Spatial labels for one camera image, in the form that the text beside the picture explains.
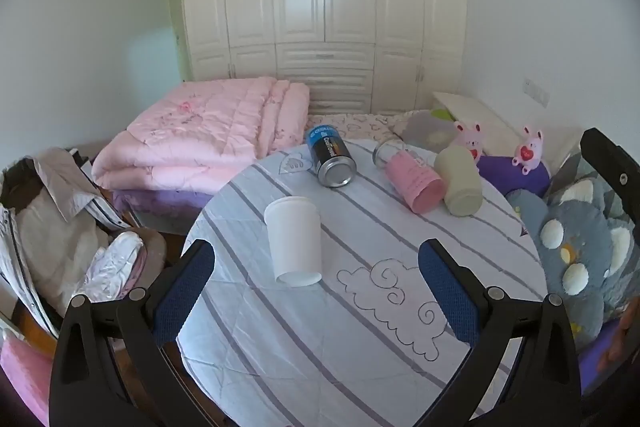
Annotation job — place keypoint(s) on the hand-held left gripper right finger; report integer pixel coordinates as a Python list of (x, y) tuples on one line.
[(450, 289)]

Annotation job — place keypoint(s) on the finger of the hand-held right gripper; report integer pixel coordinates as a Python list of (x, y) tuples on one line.
[(622, 179)]

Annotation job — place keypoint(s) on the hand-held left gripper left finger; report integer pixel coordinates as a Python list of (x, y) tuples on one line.
[(184, 288)]

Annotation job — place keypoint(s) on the white cup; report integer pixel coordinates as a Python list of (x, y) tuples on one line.
[(295, 239)]

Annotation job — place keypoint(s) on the pale green cup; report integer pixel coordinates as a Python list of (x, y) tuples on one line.
[(460, 182)]

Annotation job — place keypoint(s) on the pink sleeved glass cup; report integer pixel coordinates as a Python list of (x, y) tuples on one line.
[(415, 179)]

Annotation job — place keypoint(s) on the silver white padded garment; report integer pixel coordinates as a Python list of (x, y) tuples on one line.
[(115, 264)]

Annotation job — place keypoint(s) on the grey-blue plush cushion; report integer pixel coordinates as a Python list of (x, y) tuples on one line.
[(580, 252)]

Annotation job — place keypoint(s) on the purple bed sheet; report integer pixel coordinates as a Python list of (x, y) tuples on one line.
[(160, 204)]

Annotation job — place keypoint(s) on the pink bunny plush toy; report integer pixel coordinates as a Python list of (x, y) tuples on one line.
[(529, 152), (470, 139)]

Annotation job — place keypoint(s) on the purple pillow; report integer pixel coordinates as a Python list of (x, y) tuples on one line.
[(505, 174)]

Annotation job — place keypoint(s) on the striped white tablecloth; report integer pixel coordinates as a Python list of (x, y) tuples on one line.
[(320, 332)]

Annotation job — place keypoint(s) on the white headboard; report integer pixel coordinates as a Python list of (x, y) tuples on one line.
[(495, 117)]

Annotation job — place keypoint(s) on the beige jacket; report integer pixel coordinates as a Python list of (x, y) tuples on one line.
[(50, 217)]

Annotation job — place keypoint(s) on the pink folded quilt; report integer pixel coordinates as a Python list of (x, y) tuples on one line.
[(210, 137)]

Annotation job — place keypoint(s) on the grey and green pillow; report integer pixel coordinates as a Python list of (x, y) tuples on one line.
[(425, 129)]

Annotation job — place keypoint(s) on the blue and black can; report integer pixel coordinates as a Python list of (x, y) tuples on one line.
[(332, 154)]

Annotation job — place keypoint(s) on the pink cloth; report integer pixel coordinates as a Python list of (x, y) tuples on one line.
[(25, 372)]

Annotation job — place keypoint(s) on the heart patterned bed sheet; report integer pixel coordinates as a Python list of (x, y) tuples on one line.
[(355, 124)]

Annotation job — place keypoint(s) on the cream white wardrobe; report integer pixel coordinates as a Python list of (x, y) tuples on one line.
[(325, 7)]

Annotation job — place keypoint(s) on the wall socket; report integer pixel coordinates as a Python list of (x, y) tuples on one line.
[(536, 91)]

